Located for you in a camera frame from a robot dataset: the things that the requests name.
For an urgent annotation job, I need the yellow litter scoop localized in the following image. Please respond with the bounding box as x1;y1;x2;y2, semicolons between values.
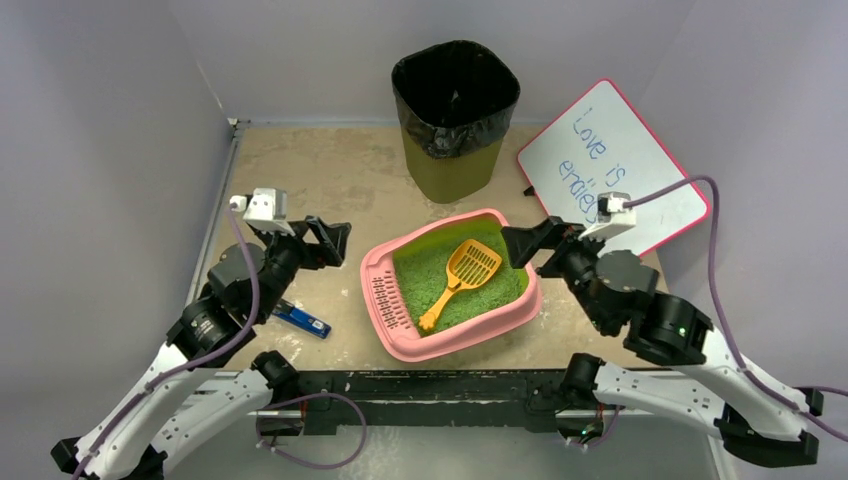
418;239;502;331

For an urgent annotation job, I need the pink and green litter box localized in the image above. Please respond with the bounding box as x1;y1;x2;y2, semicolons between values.
360;208;543;363

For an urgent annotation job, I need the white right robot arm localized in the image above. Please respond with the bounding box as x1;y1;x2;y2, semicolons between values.
501;216;823;468

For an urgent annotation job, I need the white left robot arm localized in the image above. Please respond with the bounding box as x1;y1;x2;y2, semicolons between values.
51;216;351;479

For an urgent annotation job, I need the green cat litter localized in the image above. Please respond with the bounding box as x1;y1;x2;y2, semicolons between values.
393;218;529;337

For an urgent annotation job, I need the blue and black stapler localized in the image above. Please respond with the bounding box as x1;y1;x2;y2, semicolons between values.
272;300;332;339

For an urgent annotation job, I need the olive green trash bin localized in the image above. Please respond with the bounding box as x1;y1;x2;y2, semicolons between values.
401;130;503;204

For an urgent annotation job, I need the pink framed whiteboard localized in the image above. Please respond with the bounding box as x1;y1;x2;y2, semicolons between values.
517;79;711;255

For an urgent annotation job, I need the black trash bag liner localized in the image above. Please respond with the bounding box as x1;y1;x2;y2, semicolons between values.
390;40;521;159

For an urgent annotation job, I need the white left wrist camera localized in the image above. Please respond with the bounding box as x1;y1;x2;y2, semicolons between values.
229;188;295;235

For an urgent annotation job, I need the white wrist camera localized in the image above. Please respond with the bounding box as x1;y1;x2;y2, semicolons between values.
229;188;295;235
579;192;637;242

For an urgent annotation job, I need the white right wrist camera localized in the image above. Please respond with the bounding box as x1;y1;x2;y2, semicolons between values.
579;192;637;242

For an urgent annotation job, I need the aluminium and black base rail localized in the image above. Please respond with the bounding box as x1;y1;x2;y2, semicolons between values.
135;368;723;439

